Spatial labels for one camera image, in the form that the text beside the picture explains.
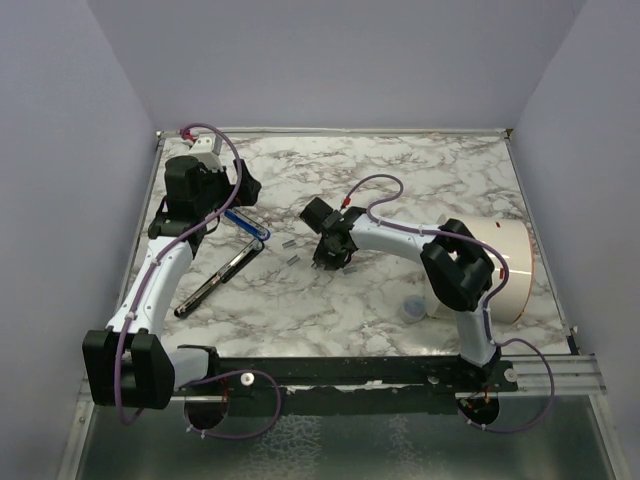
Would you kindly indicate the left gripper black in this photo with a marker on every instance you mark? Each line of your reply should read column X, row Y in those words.
column 248, row 190

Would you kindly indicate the aluminium frame rail front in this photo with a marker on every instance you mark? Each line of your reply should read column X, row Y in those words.
column 560, row 372

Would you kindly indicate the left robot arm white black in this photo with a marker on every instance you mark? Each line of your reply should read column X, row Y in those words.
column 126, row 364

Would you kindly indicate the blue stapler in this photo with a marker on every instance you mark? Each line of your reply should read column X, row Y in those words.
column 246, row 223

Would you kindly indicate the black stapler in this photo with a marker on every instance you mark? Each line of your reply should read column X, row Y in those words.
column 222, row 276

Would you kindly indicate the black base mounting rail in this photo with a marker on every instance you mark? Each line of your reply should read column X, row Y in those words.
column 326, row 386

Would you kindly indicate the clear jar of paper clips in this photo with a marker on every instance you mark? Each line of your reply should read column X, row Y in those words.
column 413, row 309

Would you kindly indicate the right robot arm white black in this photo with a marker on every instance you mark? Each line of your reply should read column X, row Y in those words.
column 457, row 266

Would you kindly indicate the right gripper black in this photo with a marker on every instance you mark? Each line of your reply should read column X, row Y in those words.
column 331, row 263

